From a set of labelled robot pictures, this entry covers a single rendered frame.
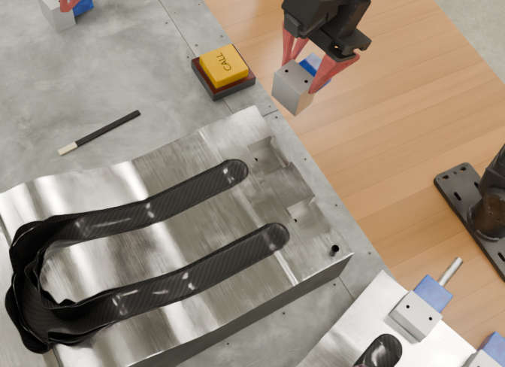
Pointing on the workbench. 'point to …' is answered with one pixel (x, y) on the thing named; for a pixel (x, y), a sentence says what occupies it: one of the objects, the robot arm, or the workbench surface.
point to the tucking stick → (98, 132)
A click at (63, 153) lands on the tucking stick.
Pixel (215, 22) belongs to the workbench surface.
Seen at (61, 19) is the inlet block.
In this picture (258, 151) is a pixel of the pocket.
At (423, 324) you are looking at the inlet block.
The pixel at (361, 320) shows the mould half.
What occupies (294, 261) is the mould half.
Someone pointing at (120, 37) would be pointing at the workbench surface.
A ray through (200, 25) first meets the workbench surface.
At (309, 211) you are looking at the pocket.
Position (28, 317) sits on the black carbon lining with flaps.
